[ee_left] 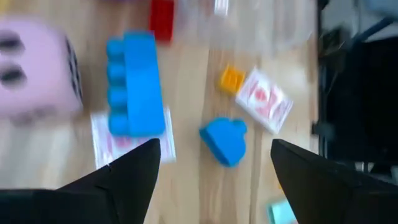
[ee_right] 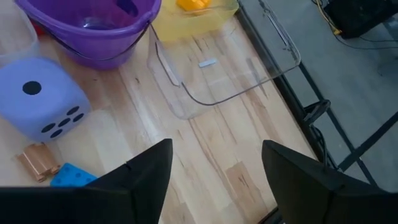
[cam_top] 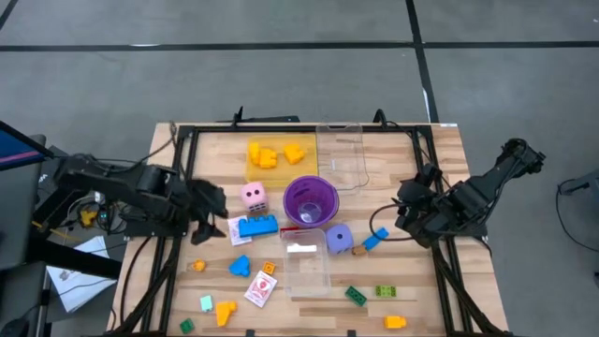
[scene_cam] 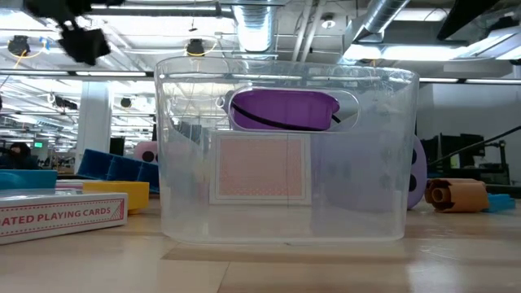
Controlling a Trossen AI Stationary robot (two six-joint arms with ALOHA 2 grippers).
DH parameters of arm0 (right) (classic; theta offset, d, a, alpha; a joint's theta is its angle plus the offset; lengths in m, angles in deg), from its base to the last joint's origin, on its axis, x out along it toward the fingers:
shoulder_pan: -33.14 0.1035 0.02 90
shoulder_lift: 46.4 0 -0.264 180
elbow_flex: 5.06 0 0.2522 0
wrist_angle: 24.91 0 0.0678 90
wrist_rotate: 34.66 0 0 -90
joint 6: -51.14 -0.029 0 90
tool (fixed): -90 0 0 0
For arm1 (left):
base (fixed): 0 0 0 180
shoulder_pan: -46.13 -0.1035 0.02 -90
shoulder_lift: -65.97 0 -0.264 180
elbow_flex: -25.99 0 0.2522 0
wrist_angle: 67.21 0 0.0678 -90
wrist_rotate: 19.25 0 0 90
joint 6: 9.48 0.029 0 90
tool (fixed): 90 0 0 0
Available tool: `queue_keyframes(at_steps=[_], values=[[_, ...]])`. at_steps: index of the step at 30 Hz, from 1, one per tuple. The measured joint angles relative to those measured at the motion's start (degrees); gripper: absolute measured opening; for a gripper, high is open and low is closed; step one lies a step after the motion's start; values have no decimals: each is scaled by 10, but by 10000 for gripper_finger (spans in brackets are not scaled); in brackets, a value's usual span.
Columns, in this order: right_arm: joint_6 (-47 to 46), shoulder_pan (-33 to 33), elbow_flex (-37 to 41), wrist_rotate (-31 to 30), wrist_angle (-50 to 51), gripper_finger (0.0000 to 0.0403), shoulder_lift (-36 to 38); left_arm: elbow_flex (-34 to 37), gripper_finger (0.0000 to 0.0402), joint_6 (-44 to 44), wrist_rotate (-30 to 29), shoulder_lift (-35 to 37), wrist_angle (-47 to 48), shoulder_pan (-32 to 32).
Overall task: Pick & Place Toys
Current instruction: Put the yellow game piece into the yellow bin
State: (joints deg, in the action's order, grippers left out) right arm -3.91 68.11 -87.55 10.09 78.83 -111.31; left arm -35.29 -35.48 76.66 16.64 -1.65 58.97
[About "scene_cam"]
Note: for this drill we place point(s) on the silver slanted ventilation duct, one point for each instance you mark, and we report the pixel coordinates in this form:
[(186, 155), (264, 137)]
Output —
[(380, 16)]

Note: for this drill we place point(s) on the person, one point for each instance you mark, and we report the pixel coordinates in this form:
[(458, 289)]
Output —
[(18, 156)]

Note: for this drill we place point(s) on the white building column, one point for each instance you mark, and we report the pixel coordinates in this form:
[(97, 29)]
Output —
[(93, 122)]

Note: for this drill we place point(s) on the silver round ventilation duct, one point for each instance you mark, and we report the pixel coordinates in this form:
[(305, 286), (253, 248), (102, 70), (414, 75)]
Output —
[(254, 28)]

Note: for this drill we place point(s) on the blue plastic tray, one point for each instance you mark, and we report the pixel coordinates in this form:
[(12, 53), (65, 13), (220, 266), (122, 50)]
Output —
[(110, 167)]

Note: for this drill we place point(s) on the blue rounded toy block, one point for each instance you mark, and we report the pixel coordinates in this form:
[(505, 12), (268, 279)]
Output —
[(24, 179)]

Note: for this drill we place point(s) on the pink foam die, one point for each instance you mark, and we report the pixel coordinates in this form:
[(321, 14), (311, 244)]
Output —
[(142, 152)]

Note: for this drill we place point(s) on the black cabinet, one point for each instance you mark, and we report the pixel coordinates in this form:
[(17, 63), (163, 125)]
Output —
[(116, 146)]

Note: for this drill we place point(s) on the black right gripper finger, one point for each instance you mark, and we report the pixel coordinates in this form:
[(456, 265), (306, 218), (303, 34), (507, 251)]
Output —
[(468, 16)]

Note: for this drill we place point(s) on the green exit sign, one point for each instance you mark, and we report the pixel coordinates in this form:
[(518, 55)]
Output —
[(38, 144)]

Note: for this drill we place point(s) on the brown toy block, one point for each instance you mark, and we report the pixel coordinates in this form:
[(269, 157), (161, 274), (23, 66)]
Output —
[(460, 197)]

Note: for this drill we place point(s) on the frosted clear plastic bin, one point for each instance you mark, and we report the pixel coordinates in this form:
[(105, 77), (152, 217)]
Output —
[(195, 219)]

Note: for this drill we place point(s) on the yellow toy block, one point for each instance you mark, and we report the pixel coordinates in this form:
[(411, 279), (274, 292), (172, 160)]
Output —
[(114, 193)]

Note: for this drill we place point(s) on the black desk with monitors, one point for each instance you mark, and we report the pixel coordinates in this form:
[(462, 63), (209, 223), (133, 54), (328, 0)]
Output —
[(460, 150)]

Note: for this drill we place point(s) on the black ceiling device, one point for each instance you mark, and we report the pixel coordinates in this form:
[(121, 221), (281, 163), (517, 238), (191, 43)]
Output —
[(18, 45), (126, 102), (195, 46)]

